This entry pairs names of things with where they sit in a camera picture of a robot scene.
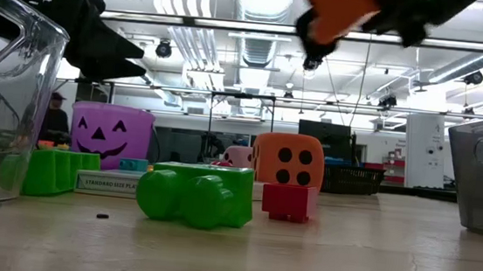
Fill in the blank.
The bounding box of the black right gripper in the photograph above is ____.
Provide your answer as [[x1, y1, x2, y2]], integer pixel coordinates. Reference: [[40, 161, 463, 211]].
[[293, 0, 479, 74]]

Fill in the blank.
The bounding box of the orange toy block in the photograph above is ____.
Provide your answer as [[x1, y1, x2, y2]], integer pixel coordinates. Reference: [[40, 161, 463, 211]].
[[303, 0, 383, 51]]

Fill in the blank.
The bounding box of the cyan toy block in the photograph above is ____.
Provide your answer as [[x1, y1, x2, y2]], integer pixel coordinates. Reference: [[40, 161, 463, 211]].
[[118, 156, 150, 174]]

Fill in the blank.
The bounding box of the long green toy block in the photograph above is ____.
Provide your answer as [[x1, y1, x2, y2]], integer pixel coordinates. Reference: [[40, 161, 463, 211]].
[[0, 143, 103, 203]]

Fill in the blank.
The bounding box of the blue playing card box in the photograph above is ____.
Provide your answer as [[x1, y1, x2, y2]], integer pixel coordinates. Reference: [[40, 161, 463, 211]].
[[72, 165, 146, 199]]

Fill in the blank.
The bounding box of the orange foam die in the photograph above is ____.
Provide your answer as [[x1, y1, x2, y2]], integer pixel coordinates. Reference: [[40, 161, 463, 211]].
[[249, 129, 328, 192]]

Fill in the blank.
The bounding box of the pink foam die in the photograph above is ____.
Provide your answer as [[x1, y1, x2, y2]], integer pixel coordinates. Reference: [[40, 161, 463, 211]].
[[220, 143, 254, 170]]

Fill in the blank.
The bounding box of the short green toy block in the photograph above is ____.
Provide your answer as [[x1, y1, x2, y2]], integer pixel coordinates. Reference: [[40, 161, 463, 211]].
[[132, 157, 258, 234]]

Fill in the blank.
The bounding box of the red toy block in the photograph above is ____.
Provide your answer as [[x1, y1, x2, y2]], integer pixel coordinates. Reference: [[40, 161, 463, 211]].
[[259, 181, 320, 226]]

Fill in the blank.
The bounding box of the black ceiling spotlight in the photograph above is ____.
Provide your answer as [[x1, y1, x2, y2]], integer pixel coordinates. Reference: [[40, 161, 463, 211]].
[[464, 68, 483, 87], [155, 38, 174, 60]]

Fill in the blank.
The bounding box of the purple jack-o-lantern bucket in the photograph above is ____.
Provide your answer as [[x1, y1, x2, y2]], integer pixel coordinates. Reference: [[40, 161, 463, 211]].
[[67, 100, 158, 175]]

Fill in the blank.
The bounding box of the black ceiling fixture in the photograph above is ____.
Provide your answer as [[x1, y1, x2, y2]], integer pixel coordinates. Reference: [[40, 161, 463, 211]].
[[376, 93, 399, 111]]

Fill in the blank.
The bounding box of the person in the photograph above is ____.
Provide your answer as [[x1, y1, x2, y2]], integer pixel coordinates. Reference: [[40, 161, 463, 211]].
[[38, 90, 74, 146]]

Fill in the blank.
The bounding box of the colourful toy pile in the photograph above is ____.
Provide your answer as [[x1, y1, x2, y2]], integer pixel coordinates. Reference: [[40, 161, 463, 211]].
[[37, 139, 71, 153]]

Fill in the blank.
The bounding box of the black monitor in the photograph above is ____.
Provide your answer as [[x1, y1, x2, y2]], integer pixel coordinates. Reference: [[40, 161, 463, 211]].
[[295, 119, 354, 162]]

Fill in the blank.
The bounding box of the black mesh basket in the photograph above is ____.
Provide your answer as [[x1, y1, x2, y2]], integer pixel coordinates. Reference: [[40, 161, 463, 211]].
[[321, 163, 387, 198]]

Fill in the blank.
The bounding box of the white pillar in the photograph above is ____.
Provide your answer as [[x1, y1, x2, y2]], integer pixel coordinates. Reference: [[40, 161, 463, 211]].
[[400, 111, 451, 191]]

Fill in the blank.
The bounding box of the red storage shelf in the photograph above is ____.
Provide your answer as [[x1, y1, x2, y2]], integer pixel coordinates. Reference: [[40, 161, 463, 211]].
[[379, 148, 408, 185]]

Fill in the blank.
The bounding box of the grey plastic bin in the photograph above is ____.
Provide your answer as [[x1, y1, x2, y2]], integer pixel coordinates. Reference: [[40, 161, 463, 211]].
[[439, 106, 483, 237]]

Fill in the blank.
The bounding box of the black hanging ceiling camera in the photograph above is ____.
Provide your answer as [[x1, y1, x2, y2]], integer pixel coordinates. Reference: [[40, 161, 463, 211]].
[[301, 55, 322, 73]]

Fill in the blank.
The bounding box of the silver ventilation duct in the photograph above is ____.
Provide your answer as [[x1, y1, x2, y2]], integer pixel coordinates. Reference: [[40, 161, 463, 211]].
[[229, 0, 297, 71]]

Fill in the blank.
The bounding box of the distant black metal frame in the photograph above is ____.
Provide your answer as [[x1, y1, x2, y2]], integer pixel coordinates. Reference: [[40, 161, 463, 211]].
[[52, 74, 483, 151]]

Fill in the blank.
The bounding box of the black aluminium table frame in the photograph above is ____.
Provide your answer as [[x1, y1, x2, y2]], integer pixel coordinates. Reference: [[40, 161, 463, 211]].
[[378, 184, 459, 204]]

